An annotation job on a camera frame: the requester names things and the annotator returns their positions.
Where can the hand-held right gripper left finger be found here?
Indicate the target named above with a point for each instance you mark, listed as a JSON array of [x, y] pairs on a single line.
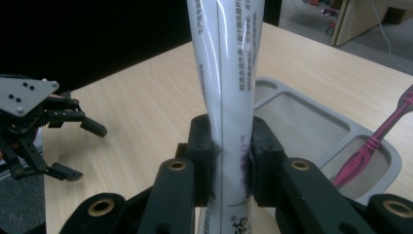
[[181, 182]]

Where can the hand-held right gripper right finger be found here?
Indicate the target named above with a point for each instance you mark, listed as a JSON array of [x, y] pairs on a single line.
[[292, 188]]

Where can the grey toothbrush holder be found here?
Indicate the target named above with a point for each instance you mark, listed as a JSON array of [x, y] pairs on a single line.
[[324, 130]]

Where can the pink toothbrush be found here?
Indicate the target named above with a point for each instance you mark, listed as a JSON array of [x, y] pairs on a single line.
[[370, 146]]

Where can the white and purple toothpaste tube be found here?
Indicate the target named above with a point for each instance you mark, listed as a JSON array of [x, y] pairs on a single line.
[[227, 65]]

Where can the black curtain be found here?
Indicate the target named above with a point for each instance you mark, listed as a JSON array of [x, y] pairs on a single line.
[[97, 32]]

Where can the small red item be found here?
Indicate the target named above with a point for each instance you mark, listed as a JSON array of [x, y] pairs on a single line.
[[331, 28]]

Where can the purple item on floor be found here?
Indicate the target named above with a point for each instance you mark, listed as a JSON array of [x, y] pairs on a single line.
[[330, 11]]

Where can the light wooden shelf unit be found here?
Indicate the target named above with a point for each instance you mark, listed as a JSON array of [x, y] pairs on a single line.
[[360, 16]]

